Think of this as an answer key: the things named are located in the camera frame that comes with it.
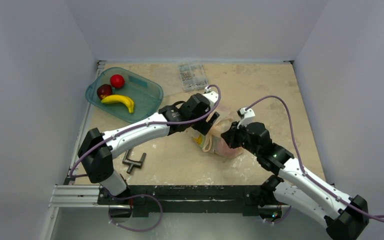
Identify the translucent orange plastic bag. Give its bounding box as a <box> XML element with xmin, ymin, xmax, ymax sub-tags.
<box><xmin>189</xmin><ymin>105</ymin><xmax>244</xmax><ymax>159</ymax></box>

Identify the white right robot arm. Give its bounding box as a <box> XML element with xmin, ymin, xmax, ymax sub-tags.
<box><xmin>221</xmin><ymin>122</ymin><xmax>369</xmax><ymax>240</ymax></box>

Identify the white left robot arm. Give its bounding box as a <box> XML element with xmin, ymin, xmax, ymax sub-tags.
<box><xmin>77</xmin><ymin>91</ymin><xmax>221</xmax><ymax>205</ymax></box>

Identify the yellow fake banana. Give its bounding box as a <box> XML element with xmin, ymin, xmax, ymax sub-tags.
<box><xmin>101</xmin><ymin>94</ymin><xmax>135</xmax><ymax>114</ymax></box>

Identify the dark red fake apple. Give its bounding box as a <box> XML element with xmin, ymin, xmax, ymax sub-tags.
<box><xmin>96</xmin><ymin>84</ymin><xmax>113</xmax><ymax>100</ymax></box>

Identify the clear screw organizer box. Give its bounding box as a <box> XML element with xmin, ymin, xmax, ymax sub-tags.
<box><xmin>177</xmin><ymin>61</ymin><xmax>209</xmax><ymax>92</ymax></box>

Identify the teal plastic tray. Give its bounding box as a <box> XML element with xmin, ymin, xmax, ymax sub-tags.
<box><xmin>85</xmin><ymin>67</ymin><xmax>164</xmax><ymax>123</ymax></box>

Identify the black metal clamp tool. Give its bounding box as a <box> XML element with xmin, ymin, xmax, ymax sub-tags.
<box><xmin>122</xmin><ymin>148</ymin><xmax>147</xmax><ymax>175</ymax></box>

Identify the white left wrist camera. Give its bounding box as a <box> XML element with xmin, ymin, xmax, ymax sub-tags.
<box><xmin>203</xmin><ymin>86</ymin><xmax>219</xmax><ymax>108</ymax></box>

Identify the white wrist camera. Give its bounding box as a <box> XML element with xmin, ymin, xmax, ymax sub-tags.
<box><xmin>203</xmin><ymin>86</ymin><xmax>219</xmax><ymax>108</ymax></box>
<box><xmin>237</xmin><ymin>107</ymin><xmax>256</xmax><ymax>129</ymax></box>

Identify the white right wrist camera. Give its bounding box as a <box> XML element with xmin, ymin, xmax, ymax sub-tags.
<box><xmin>237</xmin><ymin>107</ymin><xmax>256</xmax><ymax>129</ymax></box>

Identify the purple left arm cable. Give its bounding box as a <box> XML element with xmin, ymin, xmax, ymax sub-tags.
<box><xmin>68</xmin><ymin>84</ymin><xmax>222</xmax><ymax>180</ymax></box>

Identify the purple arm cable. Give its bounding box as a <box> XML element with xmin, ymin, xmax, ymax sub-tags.
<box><xmin>68</xmin><ymin>84</ymin><xmax>222</xmax><ymax>180</ymax></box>
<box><xmin>244</xmin><ymin>95</ymin><xmax>384</xmax><ymax>225</ymax></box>

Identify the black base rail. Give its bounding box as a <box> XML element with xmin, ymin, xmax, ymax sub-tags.
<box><xmin>97</xmin><ymin>185</ymin><xmax>289</xmax><ymax>221</ymax></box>

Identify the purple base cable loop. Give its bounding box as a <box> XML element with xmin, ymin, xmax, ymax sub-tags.
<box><xmin>107</xmin><ymin>191</ymin><xmax>165</xmax><ymax>233</ymax></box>

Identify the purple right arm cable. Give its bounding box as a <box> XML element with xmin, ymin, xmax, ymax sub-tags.
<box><xmin>244</xmin><ymin>95</ymin><xmax>384</xmax><ymax>225</ymax></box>

